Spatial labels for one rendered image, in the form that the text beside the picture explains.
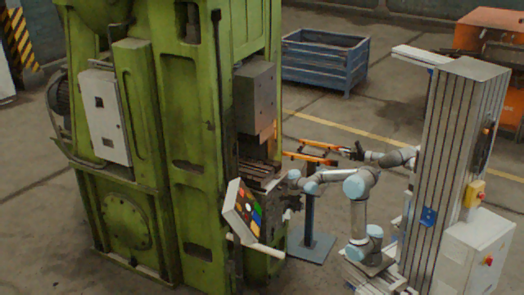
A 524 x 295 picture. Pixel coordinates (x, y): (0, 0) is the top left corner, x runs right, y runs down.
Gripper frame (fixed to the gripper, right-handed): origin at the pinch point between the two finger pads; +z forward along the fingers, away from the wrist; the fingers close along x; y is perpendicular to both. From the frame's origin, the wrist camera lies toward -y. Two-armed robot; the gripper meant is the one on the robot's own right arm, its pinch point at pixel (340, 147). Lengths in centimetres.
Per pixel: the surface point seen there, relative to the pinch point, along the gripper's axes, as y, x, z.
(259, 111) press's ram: -56, -71, 36
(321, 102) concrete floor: 96, 285, 108
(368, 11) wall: 83, 748, 158
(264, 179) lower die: -1, -66, 35
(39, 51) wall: 54, 225, 581
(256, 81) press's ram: -77, -73, 36
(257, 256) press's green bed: 66, -74, 39
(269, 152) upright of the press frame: -2, -32, 46
